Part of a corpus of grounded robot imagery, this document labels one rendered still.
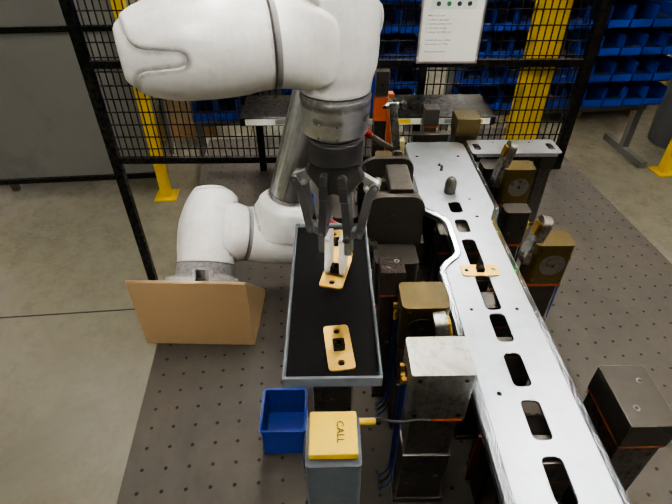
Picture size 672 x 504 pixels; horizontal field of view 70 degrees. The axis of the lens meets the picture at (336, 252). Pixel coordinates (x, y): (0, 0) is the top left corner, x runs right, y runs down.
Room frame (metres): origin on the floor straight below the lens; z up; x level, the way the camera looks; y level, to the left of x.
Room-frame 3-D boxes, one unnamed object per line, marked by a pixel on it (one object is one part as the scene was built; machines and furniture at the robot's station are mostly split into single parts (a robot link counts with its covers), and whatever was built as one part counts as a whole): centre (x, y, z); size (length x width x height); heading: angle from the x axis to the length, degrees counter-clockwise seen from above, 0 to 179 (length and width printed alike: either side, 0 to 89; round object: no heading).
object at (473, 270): (0.83, -0.32, 1.01); 0.08 x 0.04 x 0.01; 91
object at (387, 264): (0.73, -0.11, 0.90); 0.05 x 0.05 x 0.40; 1
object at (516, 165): (1.24, -0.54, 0.87); 0.12 x 0.07 x 0.35; 91
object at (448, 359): (0.50, -0.15, 0.90); 0.13 x 0.08 x 0.41; 91
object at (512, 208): (1.10, -0.50, 0.84); 0.10 x 0.05 x 0.29; 91
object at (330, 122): (0.60, 0.00, 1.46); 0.09 x 0.09 x 0.06
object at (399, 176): (0.92, -0.12, 0.95); 0.18 x 0.13 x 0.49; 1
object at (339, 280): (0.60, 0.00, 1.20); 0.08 x 0.04 x 0.01; 167
